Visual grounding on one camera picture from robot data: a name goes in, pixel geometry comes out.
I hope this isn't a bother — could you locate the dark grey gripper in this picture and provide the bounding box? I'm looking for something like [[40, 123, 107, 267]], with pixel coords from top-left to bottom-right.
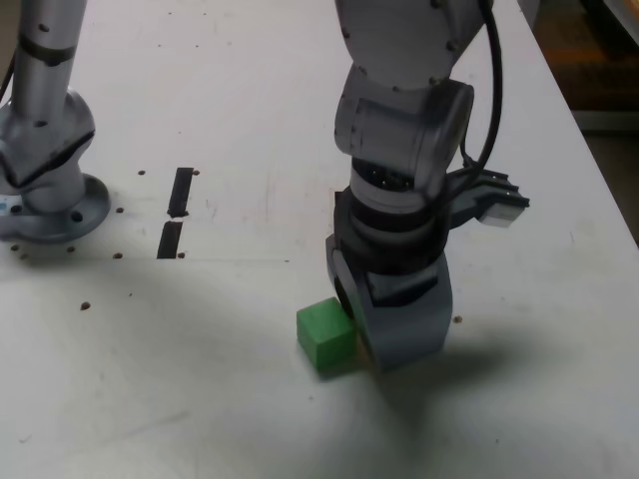
[[324, 234, 455, 375]]

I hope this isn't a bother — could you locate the green cube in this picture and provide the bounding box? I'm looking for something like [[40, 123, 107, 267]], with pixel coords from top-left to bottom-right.
[[296, 296, 356, 371]]

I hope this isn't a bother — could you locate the black tape strip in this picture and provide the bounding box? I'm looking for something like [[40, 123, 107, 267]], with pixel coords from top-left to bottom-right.
[[156, 168, 195, 260]]

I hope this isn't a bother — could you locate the grey background bar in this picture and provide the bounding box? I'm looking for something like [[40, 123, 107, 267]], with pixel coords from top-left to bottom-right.
[[574, 107, 639, 132]]

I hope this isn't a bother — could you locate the brown background furniture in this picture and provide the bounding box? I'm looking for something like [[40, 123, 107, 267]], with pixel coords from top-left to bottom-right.
[[578, 0, 639, 109]]

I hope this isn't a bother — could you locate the gripper-mounted camera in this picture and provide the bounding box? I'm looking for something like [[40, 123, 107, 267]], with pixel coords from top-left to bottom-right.
[[446, 168, 531, 231]]

